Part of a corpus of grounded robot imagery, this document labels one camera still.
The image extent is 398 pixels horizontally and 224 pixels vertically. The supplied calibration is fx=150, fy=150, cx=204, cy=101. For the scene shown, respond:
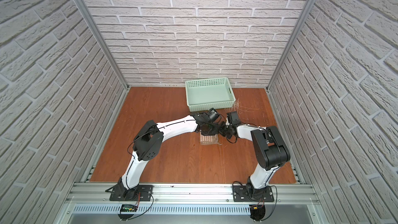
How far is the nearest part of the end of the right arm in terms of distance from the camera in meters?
0.74

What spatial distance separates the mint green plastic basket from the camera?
105cm

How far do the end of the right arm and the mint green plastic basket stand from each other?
0.65 ft
